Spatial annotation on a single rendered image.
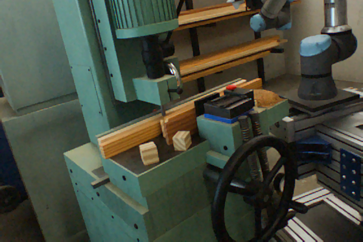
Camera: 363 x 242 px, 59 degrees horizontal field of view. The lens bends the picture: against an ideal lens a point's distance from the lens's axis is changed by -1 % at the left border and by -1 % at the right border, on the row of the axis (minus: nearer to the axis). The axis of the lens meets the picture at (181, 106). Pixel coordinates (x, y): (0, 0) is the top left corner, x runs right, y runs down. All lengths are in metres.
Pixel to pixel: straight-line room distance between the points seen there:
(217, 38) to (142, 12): 3.22
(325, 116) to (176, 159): 0.74
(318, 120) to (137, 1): 0.86
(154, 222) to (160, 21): 0.51
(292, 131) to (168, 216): 0.64
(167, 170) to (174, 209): 0.11
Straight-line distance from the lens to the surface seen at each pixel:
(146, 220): 0.85
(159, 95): 0.91
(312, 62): 1.34
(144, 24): 0.86
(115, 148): 0.92
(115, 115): 1.11
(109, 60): 1.04
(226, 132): 0.83
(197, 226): 0.97
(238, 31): 4.26
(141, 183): 0.80
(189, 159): 0.87
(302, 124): 1.34
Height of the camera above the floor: 1.27
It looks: 18 degrees down
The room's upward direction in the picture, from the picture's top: 10 degrees counter-clockwise
